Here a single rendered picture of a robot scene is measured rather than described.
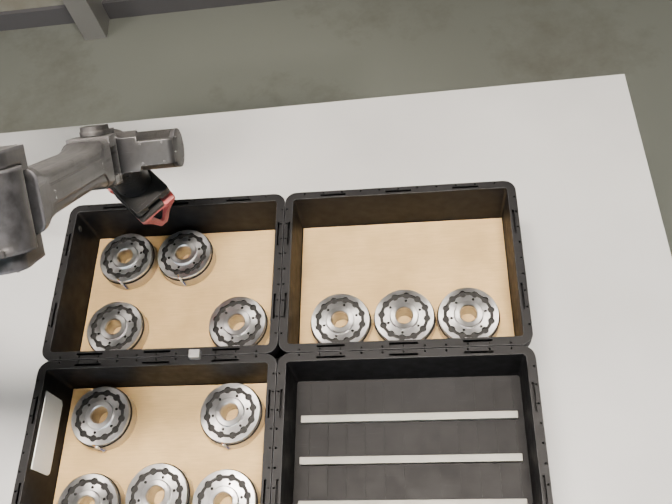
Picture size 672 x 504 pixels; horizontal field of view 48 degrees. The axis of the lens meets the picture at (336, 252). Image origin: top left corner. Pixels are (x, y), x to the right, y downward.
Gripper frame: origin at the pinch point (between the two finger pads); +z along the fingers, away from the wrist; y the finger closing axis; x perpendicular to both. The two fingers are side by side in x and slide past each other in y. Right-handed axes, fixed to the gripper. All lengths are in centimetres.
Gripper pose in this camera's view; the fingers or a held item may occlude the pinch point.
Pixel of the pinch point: (151, 209)
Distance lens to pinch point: 130.5
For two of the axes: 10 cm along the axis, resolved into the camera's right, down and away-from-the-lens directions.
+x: -7.0, 6.7, -2.5
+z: 1.0, 4.4, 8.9
